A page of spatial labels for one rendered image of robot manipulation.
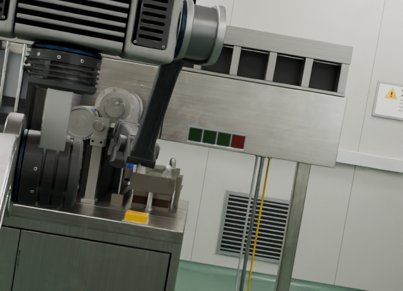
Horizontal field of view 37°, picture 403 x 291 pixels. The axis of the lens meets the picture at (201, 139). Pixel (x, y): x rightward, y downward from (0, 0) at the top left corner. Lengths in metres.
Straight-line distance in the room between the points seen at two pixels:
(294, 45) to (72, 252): 1.24
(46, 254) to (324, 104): 1.27
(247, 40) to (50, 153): 1.54
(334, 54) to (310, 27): 2.38
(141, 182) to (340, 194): 3.03
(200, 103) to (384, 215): 2.88
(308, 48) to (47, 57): 1.61
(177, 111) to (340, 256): 2.87
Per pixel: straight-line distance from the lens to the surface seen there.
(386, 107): 5.06
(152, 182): 2.20
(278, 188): 4.95
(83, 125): 2.26
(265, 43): 2.57
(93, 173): 2.22
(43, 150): 1.16
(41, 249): 2.07
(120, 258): 2.03
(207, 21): 1.20
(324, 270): 5.13
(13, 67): 2.22
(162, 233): 1.97
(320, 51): 2.60
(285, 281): 2.83
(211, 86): 2.54
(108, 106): 2.22
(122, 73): 2.57
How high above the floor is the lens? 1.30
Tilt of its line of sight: 3 degrees down
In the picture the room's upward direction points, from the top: 9 degrees clockwise
